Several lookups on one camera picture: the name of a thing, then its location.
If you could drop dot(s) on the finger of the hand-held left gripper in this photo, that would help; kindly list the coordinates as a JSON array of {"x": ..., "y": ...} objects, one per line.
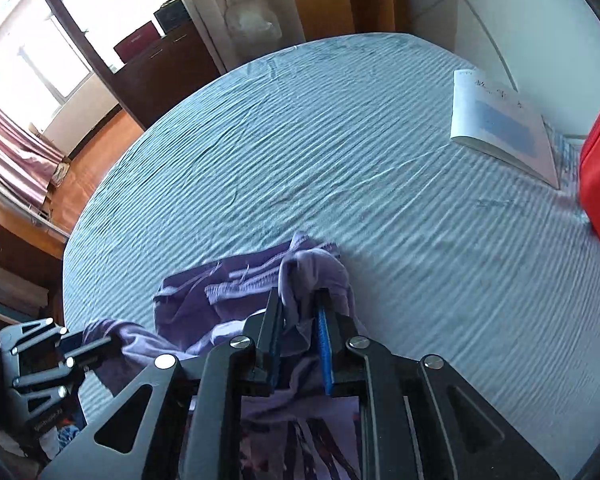
[
  {"x": 67, "y": 375},
  {"x": 87, "y": 345}
]

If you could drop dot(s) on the red box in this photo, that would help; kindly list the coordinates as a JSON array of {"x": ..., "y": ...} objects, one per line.
[{"x": 137, "y": 42}]

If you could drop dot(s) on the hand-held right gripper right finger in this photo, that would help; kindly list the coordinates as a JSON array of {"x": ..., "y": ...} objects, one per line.
[{"x": 325, "y": 350}]

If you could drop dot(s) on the striped pink fabric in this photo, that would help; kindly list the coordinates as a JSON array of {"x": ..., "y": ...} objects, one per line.
[{"x": 15, "y": 150}]

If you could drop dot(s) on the white padded headboard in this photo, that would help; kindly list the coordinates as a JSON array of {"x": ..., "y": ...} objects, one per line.
[{"x": 530, "y": 20}]

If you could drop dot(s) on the white paperback book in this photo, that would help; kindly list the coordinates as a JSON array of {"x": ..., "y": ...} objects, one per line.
[{"x": 500, "y": 125}]

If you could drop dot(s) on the dark wooden cabinet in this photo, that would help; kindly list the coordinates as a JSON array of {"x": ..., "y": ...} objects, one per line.
[{"x": 165, "y": 75}]

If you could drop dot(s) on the window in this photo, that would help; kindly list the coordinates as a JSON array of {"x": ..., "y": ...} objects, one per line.
[{"x": 30, "y": 60}]

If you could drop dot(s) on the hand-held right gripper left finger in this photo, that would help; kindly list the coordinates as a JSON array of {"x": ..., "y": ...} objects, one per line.
[{"x": 270, "y": 330}]

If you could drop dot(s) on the blue striped bed sheet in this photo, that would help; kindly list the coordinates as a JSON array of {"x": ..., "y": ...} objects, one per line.
[{"x": 330, "y": 160}]

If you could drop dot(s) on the purple garment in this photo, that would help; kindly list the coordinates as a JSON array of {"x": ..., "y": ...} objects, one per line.
[{"x": 260, "y": 275}]

